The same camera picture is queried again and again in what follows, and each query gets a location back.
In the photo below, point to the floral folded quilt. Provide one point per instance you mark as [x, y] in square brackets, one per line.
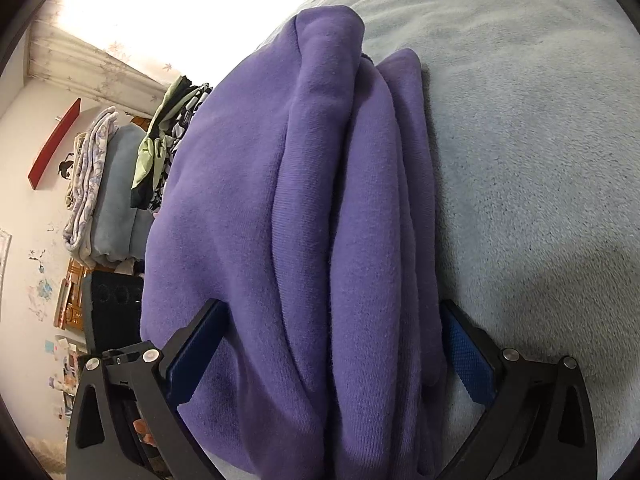
[90, 175]

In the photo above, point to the orange wooden headboard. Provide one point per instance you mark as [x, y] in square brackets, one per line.
[75, 280]

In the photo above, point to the red wall shelf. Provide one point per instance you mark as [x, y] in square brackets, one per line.
[52, 147]

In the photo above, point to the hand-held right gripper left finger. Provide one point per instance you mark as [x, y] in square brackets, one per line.
[195, 355]

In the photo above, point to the pile of small colourful items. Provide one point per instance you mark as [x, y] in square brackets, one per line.
[62, 375]

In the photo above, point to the green and black jacket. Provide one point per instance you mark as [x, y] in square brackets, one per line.
[150, 160]

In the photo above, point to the purple zip hoodie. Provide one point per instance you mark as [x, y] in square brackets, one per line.
[280, 210]

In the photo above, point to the blue-grey bed cover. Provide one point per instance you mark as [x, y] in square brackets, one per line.
[525, 160]

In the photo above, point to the black cartoon wall sticker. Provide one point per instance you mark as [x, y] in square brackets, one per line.
[65, 167]

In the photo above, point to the black plastic appliance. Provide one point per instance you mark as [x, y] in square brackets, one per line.
[112, 315]

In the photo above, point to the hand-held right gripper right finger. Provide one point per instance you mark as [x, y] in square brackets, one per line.
[467, 355]

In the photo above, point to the blue folded blanket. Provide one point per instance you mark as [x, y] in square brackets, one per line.
[120, 185]

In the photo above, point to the black and white patterned garment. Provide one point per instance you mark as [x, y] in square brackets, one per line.
[185, 110]

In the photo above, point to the blue flower wall stickers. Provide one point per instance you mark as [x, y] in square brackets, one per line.
[42, 287]

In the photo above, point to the white picture frame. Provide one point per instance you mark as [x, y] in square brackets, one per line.
[5, 255]

